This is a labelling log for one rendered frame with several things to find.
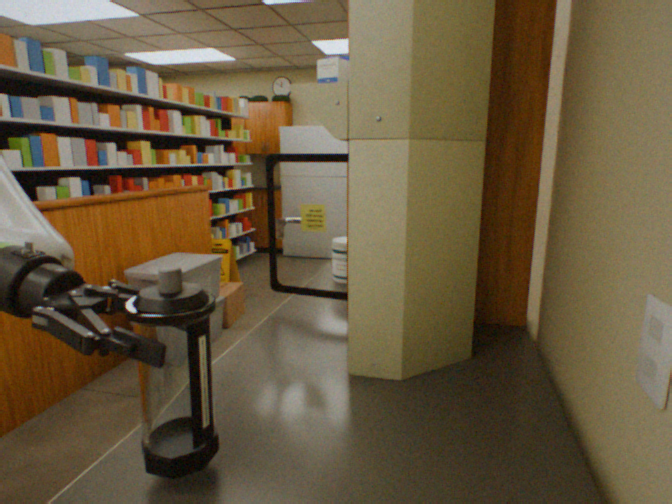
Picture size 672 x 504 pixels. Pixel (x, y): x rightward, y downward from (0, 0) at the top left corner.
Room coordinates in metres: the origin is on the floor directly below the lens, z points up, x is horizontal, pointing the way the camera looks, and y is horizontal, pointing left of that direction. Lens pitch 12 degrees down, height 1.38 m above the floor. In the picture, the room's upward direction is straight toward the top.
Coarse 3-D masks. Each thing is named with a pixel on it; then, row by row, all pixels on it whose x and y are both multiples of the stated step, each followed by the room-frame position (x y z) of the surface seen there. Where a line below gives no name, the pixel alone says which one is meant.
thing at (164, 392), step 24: (144, 312) 0.49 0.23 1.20; (168, 312) 0.49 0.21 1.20; (192, 312) 0.50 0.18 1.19; (144, 336) 0.49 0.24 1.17; (168, 336) 0.49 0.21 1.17; (168, 360) 0.49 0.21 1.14; (144, 384) 0.50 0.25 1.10; (168, 384) 0.49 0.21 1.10; (144, 408) 0.50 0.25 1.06; (168, 408) 0.49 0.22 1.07; (144, 432) 0.50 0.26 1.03; (168, 432) 0.49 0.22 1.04; (192, 432) 0.50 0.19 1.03; (168, 456) 0.49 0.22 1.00
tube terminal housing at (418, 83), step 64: (384, 0) 0.81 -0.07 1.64; (448, 0) 0.84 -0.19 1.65; (384, 64) 0.81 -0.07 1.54; (448, 64) 0.84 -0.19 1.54; (384, 128) 0.81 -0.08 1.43; (448, 128) 0.85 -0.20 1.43; (384, 192) 0.81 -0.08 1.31; (448, 192) 0.85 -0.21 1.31; (384, 256) 0.81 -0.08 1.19; (448, 256) 0.85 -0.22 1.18; (384, 320) 0.81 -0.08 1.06; (448, 320) 0.86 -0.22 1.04
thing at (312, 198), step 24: (288, 168) 1.21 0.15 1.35; (312, 168) 1.19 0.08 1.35; (336, 168) 1.16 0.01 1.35; (288, 192) 1.21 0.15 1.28; (312, 192) 1.19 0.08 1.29; (336, 192) 1.16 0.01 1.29; (288, 216) 1.21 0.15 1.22; (312, 216) 1.19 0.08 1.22; (336, 216) 1.16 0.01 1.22; (288, 240) 1.22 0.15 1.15; (312, 240) 1.19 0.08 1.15; (336, 240) 1.16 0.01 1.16; (288, 264) 1.22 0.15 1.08; (312, 264) 1.19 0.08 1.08; (336, 264) 1.16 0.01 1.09; (336, 288) 1.16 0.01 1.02
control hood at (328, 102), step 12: (300, 84) 0.85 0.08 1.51; (312, 84) 0.84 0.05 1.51; (324, 84) 0.84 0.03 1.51; (336, 84) 0.83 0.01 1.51; (348, 84) 0.83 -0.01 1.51; (300, 96) 0.85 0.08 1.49; (312, 96) 0.84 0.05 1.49; (324, 96) 0.83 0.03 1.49; (336, 96) 0.83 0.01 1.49; (348, 96) 0.83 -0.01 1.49; (312, 108) 0.84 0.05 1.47; (324, 108) 0.83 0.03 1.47; (336, 108) 0.83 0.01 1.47; (348, 108) 0.83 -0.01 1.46; (324, 120) 0.83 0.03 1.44; (336, 120) 0.83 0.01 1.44; (348, 120) 0.83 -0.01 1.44; (336, 132) 0.83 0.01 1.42; (348, 132) 0.83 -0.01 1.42
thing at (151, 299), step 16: (160, 272) 0.52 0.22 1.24; (176, 272) 0.52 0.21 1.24; (144, 288) 0.53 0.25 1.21; (160, 288) 0.52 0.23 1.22; (176, 288) 0.52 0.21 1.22; (192, 288) 0.54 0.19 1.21; (144, 304) 0.50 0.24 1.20; (160, 304) 0.49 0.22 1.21; (176, 304) 0.50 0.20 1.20; (192, 304) 0.51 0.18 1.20
